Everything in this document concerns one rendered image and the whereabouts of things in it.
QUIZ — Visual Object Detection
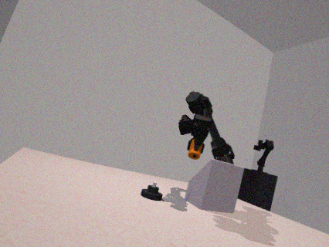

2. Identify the orange knob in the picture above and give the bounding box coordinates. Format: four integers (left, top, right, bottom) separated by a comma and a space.
188, 139, 202, 160

